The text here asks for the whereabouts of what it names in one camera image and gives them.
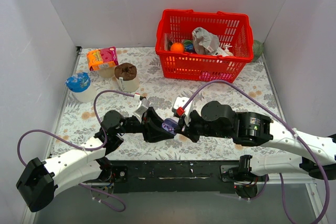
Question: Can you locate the lavender earbud charging case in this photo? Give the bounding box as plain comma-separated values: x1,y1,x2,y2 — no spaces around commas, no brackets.
162,118,178,135

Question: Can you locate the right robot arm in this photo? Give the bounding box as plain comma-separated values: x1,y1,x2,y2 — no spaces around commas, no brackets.
172,98,335,181

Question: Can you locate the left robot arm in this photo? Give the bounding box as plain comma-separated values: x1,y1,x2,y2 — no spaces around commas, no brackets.
16,107,177,212

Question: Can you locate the floral patterned table mat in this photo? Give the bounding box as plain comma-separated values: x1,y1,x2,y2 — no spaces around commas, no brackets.
50,47,281,160

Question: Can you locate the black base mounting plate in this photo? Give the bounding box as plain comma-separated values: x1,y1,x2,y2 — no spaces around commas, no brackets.
95,160,268,197

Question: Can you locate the brown topped paper roll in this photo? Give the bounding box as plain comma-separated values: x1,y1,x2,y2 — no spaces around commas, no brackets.
114,62,140,92

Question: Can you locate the beige cup under package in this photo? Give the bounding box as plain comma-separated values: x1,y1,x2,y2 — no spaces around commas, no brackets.
98,67,115,79

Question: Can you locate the orange fruit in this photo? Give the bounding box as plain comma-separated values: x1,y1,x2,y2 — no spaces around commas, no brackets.
170,42,184,53

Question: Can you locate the blue lidded white cup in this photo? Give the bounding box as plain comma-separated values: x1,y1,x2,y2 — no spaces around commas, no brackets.
65,72,97,103

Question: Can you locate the orange pink snack package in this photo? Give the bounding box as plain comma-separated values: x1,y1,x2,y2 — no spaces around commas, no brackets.
87,47,119,71

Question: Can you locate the clear plastic packet in basket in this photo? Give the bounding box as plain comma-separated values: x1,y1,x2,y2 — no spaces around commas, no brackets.
164,33,174,51

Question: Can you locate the blue green item in basket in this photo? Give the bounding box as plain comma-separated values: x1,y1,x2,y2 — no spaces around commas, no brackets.
182,39,195,53

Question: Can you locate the white pump bottle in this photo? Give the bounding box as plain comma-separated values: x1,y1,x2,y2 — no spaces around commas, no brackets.
210,44,234,57

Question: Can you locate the crumpled grey paper bag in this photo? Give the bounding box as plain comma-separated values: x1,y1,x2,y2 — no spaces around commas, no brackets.
192,27,219,55

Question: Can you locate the green ball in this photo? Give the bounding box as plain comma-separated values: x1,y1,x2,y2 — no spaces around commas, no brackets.
252,40,264,62

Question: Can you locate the red plastic shopping basket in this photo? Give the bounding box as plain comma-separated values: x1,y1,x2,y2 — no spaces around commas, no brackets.
155,9,254,82

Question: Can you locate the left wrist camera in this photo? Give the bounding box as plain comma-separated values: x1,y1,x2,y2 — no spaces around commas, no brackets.
133,93,150,122

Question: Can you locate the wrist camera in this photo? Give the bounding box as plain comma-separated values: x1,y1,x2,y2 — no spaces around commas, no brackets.
133,93,150,122
172,97,194,126

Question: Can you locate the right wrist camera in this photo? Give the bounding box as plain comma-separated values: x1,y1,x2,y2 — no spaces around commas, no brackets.
172,97,194,126

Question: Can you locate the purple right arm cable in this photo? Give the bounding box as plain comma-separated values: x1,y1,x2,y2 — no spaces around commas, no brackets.
181,79,330,224

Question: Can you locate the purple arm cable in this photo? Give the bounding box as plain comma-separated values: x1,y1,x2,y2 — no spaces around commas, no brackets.
181,79,330,224
17,89,144,213

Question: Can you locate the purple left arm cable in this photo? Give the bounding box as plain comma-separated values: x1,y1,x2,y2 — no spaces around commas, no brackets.
17,89,144,213

